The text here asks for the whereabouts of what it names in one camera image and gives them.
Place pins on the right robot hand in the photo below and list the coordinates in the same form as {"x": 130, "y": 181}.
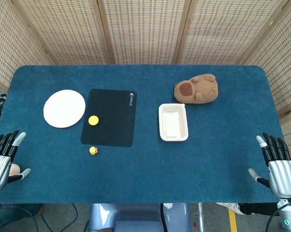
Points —
{"x": 280, "y": 174}

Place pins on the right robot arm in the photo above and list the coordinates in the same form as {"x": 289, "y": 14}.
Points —
{"x": 289, "y": 215}

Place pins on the light blue robot base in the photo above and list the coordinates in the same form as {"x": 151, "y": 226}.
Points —
{"x": 138, "y": 217}

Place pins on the round white paper plate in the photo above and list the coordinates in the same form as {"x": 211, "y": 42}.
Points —
{"x": 64, "y": 108}

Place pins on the small yellow rubber duck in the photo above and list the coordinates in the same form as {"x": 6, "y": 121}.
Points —
{"x": 93, "y": 150}

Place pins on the yellow round disc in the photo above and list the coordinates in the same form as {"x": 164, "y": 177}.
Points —
{"x": 93, "y": 120}

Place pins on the white rectangular food container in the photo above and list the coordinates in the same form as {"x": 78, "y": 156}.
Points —
{"x": 173, "y": 122}

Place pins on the brown capybara plush toy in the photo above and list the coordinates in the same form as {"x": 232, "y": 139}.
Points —
{"x": 196, "y": 89}

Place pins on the black mouse pad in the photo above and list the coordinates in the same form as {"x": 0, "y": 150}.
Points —
{"x": 109, "y": 117}

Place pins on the blue felt table cover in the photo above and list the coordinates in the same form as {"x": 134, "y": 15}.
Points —
{"x": 145, "y": 169}

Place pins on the woven folding screen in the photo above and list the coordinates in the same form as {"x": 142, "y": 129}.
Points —
{"x": 145, "y": 31}

